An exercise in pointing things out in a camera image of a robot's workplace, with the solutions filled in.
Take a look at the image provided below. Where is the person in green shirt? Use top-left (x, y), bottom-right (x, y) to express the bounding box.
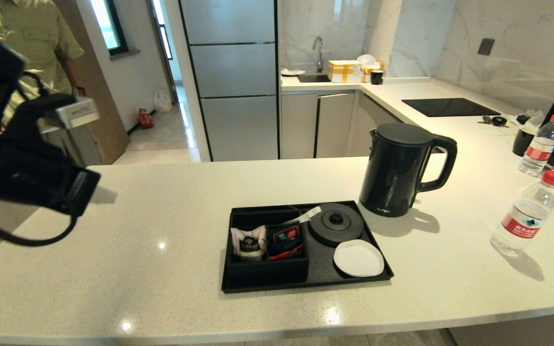
top-left (0, 0), bottom-right (105, 166)

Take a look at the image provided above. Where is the black mug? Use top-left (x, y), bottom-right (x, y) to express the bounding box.
top-left (513, 126), bottom-right (538, 157)

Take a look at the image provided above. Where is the clear plastic wrap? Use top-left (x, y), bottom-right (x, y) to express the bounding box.
top-left (508, 111), bottom-right (544, 131)

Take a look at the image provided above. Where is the brown wooden door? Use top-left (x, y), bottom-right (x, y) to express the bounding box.
top-left (53, 0), bottom-right (131, 166)

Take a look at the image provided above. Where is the black divided organizer box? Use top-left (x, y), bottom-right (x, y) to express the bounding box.
top-left (226, 206), bottom-right (310, 284)

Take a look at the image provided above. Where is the grey cabinet door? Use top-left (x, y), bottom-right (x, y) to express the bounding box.
top-left (281, 94), bottom-right (318, 159)
top-left (316, 92), bottom-right (357, 158)

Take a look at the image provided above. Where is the white round coaster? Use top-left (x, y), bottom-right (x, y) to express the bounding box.
top-left (333, 239), bottom-right (385, 278)

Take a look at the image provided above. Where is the clear water bottle red cap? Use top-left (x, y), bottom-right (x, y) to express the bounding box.
top-left (491, 170), bottom-right (554, 257)
top-left (518, 114), bottom-right (554, 177)

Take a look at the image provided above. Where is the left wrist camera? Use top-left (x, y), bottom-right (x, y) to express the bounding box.
top-left (37, 95), bottom-right (101, 134)

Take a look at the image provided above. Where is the red orange packet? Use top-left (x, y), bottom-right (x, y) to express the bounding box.
top-left (268, 244), bottom-right (304, 261)

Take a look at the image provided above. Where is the white plastic bag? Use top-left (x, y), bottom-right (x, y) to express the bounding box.
top-left (153, 90), bottom-right (174, 113)

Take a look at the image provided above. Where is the black round kettle base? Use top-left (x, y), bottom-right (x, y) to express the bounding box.
top-left (308, 202), bottom-right (365, 247)

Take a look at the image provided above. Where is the white paper stick packet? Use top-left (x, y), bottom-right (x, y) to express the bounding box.
top-left (282, 206), bottom-right (322, 225)

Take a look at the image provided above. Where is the chrome sink faucet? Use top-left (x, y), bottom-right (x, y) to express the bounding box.
top-left (312, 37), bottom-right (325, 74)

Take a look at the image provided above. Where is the black induction cooktop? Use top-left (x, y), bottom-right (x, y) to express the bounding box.
top-left (402, 98), bottom-right (502, 118)

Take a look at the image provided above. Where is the yellow white cardboard box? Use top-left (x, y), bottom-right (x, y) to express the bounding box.
top-left (327, 60), bottom-right (364, 84)

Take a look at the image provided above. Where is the dark green and red box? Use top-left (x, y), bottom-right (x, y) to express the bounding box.
top-left (268, 222), bottom-right (302, 250)

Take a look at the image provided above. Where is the black electric kettle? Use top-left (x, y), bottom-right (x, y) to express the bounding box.
top-left (359, 123), bottom-right (458, 218)

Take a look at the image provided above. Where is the silver refrigerator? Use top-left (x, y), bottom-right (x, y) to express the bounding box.
top-left (178, 0), bottom-right (280, 162)

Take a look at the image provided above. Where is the black serving tray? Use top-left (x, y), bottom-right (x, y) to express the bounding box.
top-left (221, 200), bottom-right (395, 294)

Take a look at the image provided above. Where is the grey corner cabinet front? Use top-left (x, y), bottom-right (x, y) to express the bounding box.
top-left (347, 93), bottom-right (403, 157)

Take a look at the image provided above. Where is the dark framed window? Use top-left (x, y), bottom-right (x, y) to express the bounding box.
top-left (89, 0), bottom-right (129, 57)

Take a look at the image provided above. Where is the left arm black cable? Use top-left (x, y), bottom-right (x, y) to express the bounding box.
top-left (0, 72), bottom-right (78, 247)

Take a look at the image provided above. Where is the white tea bag packet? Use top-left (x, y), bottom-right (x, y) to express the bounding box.
top-left (230, 225), bottom-right (267, 261)

